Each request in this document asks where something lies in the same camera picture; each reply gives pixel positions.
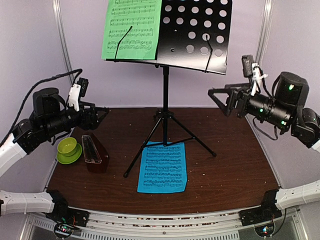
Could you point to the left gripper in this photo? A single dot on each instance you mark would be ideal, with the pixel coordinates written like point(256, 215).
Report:
point(92, 123)

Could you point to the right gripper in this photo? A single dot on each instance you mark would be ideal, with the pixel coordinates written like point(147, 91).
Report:
point(238, 95)

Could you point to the black music stand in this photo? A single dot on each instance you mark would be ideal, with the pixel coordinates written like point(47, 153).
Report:
point(193, 34)

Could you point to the blue sheet music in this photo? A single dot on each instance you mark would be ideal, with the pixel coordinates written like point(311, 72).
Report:
point(163, 169)

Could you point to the green sheet music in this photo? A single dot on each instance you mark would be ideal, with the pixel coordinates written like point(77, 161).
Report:
point(131, 30)

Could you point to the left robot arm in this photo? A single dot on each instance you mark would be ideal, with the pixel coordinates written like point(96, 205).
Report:
point(50, 120)

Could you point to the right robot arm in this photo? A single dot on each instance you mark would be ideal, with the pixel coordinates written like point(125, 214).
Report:
point(284, 108)

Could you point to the brown metronome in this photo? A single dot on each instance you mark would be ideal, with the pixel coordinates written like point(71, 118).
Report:
point(95, 154)

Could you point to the green bowl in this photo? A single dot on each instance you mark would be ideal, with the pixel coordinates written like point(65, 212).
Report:
point(67, 146)

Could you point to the green saucer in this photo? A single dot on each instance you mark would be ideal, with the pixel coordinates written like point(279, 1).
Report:
point(66, 160)

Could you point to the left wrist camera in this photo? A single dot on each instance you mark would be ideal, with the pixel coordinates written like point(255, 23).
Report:
point(77, 91)

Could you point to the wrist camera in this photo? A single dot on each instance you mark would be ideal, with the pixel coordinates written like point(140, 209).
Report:
point(252, 71)
point(77, 91)

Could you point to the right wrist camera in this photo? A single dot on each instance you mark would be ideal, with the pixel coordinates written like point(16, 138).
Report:
point(252, 71)

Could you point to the right aluminium frame post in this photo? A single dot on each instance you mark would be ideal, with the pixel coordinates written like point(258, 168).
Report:
point(264, 36)

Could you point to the aluminium frame post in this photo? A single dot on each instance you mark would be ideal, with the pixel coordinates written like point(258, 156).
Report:
point(264, 36)
point(61, 33)

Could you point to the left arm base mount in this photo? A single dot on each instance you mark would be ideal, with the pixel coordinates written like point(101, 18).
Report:
point(69, 222)

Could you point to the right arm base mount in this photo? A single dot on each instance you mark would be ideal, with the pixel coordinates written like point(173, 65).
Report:
point(262, 220)

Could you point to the front aluminium rail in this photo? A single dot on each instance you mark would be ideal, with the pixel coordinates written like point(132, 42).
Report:
point(214, 225)

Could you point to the left aluminium frame post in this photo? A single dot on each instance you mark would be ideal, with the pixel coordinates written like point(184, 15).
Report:
point(61, 33)

